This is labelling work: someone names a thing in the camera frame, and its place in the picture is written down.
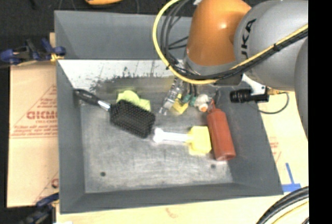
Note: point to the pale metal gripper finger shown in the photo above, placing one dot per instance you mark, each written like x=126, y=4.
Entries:
x=165, y=108

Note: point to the small yellow block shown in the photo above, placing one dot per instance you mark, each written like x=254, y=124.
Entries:
x=180, y=108

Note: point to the black hairbrush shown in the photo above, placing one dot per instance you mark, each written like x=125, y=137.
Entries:
x=132, y=119

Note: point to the yellow-green cloth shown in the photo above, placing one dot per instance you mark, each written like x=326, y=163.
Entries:
x=129, y=96

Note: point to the grey metal bin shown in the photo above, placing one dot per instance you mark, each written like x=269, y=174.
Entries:
x=124, y=166

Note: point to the brown cardboard board, red print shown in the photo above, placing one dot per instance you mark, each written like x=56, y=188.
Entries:
x=31, y=140

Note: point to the black cylinder on white bracket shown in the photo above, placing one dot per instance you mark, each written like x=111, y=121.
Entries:
x=243, y=96

